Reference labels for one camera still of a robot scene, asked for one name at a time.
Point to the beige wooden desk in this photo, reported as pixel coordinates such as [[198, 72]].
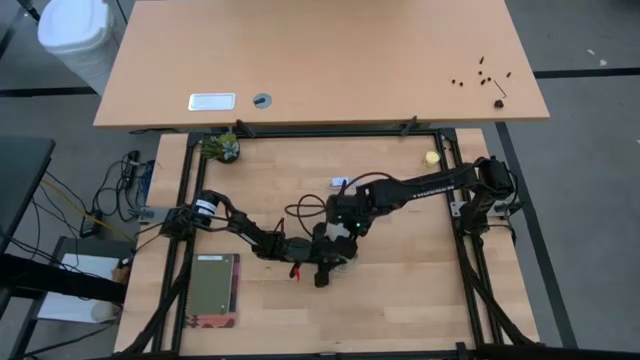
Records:
[[320, 55]]

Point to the black power adapter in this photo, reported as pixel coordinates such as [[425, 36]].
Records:
[[90, 225]]

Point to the black cart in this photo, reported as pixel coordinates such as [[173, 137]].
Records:
[[65, 245]]

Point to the black allen key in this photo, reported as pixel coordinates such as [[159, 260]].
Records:
[[501, 90]]

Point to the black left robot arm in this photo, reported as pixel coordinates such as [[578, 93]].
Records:
[[250, 231]]

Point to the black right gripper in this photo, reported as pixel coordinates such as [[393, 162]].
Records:
[[350, 210]]

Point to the potted succulent plant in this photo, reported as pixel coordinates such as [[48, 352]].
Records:
[[222, 148]]

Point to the black aluminium table frame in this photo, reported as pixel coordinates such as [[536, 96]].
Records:
[[195, 140]]

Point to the green notebook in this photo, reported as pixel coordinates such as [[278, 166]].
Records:
[[212, 282], [220, 321]]

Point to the white trash bin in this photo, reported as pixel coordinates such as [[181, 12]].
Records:
[[75, 30]]

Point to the brushed metal lamp socket base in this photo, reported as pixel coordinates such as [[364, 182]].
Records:
[[350, 265]]

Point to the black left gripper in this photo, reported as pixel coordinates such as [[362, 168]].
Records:
[[300, 250]]

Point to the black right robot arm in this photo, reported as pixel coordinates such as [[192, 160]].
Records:
[[430, 186]]

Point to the white rectangular desk plate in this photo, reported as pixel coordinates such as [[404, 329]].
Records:
[[211, 102]]

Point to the black side desk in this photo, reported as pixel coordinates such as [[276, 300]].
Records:
[[20, 175]]

